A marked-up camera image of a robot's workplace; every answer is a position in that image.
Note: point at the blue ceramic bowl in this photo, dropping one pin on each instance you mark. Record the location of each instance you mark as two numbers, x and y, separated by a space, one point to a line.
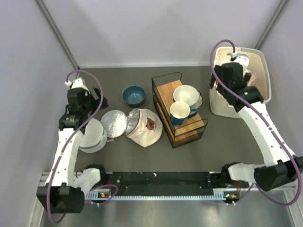
133 95

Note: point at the blue white mug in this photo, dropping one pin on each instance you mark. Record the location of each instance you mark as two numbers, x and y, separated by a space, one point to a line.
180 112

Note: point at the black wire wooden shelf rack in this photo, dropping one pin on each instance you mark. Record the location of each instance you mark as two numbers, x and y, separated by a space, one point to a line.
192 129

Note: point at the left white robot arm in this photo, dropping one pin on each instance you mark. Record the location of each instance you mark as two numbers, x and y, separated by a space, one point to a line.
63 192

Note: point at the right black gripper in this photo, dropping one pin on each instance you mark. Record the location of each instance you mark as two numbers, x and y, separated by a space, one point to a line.
212 82

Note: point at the beige bear insulated lunch bag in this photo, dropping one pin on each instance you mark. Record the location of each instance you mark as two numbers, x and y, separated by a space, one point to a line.
142 126

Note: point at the white mesh laundry bag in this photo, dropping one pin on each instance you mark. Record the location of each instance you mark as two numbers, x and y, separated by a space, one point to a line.
95 137

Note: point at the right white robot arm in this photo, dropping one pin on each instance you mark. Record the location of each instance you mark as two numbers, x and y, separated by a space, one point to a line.
281 165

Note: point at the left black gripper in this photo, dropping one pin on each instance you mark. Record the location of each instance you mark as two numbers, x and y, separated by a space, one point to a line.
97 91

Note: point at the cream plastic laundry basket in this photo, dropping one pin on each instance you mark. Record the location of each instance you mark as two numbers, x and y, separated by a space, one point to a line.
257 65

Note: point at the pink garment in basket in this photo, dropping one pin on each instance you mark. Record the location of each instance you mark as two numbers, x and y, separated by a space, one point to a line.
252 80

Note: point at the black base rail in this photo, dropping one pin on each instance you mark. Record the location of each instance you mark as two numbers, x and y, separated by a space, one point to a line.
166 183

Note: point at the white scalloped plate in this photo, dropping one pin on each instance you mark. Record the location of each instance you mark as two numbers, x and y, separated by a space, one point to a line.
199 102

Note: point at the white ceramic bowl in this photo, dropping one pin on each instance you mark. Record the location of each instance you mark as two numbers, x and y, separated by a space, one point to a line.
187 94

